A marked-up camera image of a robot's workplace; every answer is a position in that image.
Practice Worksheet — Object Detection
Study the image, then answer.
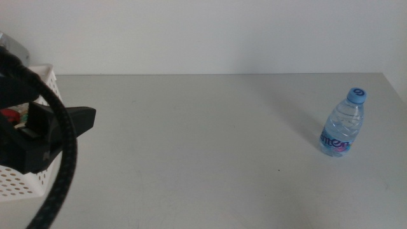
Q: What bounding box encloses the yellow tea bottle green label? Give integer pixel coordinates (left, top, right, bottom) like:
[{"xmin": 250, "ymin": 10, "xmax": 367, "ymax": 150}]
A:
[{"xmin": 15, "ymin": 109, "xmax": 31, "ymax": 128}]

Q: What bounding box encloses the red cola can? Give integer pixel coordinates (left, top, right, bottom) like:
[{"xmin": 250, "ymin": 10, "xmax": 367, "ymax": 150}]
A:
[{"xmin": 0, "ymin": 108, "xmax": 20, "ymax": 125}]

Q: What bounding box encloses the white perforated plastic basket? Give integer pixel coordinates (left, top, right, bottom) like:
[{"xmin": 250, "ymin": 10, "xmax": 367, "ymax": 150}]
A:
[{"xmin": 0, "ymin": 63, "xmax": 66, "ymax": 204}]

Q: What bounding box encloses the clear water bottle blue cap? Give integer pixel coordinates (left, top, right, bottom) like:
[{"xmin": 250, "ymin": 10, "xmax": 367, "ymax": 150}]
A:
[{"xmin": 319, "ymin": 87, "xmax": 368, "ymax": 158}]

